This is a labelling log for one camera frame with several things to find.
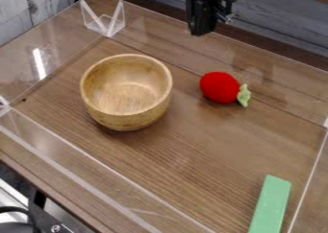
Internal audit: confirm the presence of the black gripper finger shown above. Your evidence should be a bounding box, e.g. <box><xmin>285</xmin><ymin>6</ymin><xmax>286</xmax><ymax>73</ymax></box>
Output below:
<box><xmin>186</xmin><ymin>0</ymin><xmax>216</xmax><ymax>36</ymax></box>

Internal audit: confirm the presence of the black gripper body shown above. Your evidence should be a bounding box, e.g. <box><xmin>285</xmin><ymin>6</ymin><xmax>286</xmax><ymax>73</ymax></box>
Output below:
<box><xmin>178</xmin><ymin>0</ymin><xmax>236</xmax><ymax>24</ymax></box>

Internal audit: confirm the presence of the red plush strawberry toy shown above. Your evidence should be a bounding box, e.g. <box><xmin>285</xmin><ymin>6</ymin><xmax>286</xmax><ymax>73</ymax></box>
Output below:
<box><xmin>198</xmin><ymin>71</ymin><xmax>253</xmax><ymax>107</ymax></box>

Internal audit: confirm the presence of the light wooden bowl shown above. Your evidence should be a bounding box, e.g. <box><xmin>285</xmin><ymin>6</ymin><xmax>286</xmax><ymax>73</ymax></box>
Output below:
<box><xmin>79</xmin><ymin>54</ymin><xmax>172</xmax><ymax>131</ymax></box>

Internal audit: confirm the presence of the green tape strip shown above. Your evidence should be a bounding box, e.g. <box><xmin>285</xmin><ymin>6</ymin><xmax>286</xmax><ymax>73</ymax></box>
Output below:
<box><xmin>247</xmin><ymin>175</ymin><xmax>291</xmax><ymax>233</ymax></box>

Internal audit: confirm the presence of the clear acrylic corner bracket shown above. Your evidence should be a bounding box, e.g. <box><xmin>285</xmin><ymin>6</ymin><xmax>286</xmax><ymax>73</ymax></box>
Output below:
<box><xmin>79</xmin><ymin>0</ymin><xmax>125</xmax><ymax>37</ymax></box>

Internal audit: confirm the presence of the clear acrylic enclosure wall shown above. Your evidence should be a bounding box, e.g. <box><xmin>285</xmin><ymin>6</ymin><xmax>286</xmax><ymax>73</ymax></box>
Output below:
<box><xmin>0</xmin><ymin>2</ymin><xmax>328</xmax><ymax>233</ymax></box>

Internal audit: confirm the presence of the black cable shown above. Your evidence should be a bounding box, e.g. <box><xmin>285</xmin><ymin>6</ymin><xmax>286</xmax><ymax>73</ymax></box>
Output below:
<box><xmin>0</xmin><ymin>205</ymin><xmax>42</xmax><ymax>233</ymax></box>

